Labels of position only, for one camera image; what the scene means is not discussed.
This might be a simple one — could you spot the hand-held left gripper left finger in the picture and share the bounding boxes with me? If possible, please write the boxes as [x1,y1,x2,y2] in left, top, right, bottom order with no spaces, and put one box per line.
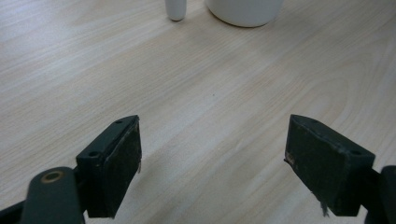
[75,114,143,218]

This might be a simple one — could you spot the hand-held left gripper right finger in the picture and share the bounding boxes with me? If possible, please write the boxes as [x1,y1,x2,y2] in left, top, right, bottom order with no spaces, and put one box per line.
[283,113,376,217]

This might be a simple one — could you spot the white cup with tube handle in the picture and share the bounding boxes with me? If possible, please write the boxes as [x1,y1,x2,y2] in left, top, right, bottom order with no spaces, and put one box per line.
[164,0,285,29]

